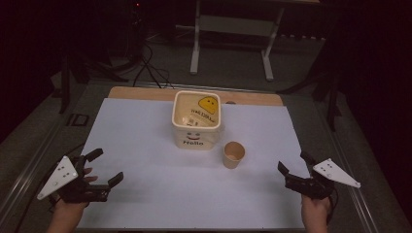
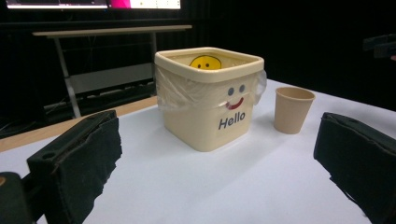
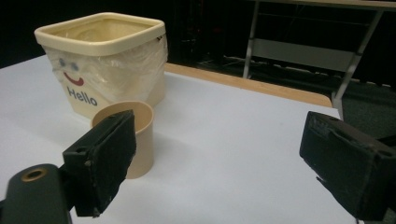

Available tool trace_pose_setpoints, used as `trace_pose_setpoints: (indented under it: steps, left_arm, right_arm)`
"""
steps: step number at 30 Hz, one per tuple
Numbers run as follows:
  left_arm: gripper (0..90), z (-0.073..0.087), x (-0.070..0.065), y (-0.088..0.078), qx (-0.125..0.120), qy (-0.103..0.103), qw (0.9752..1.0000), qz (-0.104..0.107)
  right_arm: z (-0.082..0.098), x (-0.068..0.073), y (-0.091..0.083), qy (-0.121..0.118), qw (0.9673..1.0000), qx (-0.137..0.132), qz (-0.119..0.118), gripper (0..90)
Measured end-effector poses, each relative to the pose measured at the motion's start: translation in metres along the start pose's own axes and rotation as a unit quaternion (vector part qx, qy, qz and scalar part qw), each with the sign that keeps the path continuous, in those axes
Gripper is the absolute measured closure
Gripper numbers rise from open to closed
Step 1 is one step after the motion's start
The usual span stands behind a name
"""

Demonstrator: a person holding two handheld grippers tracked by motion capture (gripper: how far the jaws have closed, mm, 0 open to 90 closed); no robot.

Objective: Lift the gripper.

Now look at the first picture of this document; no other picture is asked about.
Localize black floor socket plate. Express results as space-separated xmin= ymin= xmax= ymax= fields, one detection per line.
xmin=65 ymin=113 xmax=90 ymax=127

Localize white metal stand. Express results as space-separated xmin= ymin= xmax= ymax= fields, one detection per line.
xmin=189 ymin=0 xmax=287 ymax=83

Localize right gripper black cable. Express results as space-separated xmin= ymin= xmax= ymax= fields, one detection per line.
xmin=326 ymin=186 xmax=340 ymax=225

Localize black floor cables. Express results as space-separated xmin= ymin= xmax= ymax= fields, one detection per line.
xmin=131 ymin=40 xmax=176 ymax=90

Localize cream bin with smiley face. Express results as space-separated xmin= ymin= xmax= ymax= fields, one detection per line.
xmin=171 ymin=89 xmax=223 ymax=151

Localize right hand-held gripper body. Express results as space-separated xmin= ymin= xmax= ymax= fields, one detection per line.
xmin=284 ymin=157 xmax=361 ymax=201

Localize brown paper cup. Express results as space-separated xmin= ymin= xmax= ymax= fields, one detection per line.
xmin=223 ymin=141 xmax=247 ymax=170

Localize person's left hand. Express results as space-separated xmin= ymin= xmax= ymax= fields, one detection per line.
xmin=52 ymin=166 xmax=99 ymax=222

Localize person's right hand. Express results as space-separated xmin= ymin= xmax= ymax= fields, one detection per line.
xmin=300 ymin=193 xmax=332 ymax=225

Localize clear packet with yellow print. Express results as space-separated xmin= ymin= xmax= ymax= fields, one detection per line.
xmin=181 ymin=94 xmax=219 ymax=128

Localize white table mat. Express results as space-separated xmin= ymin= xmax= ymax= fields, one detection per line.
xmin=77 ymin=97 xmax=311 ymax=230

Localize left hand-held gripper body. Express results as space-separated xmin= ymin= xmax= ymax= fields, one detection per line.
xmin=36 ymin=155 xmax=111 ymax=204

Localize black stand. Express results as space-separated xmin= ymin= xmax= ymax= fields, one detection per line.
xmin=57 ymin=52 xmax=91 ymax=115
xmin=276 ymin=69 xmax=344 ymax=132

